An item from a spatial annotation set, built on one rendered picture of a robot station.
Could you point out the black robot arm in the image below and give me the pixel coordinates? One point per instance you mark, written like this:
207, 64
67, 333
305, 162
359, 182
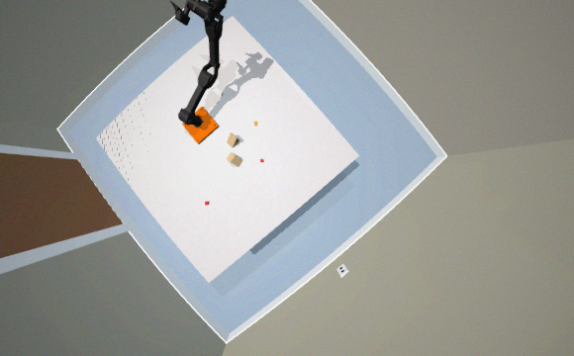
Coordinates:
209, 11

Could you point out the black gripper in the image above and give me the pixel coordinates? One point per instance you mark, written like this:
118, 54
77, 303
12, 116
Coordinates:
182, 16

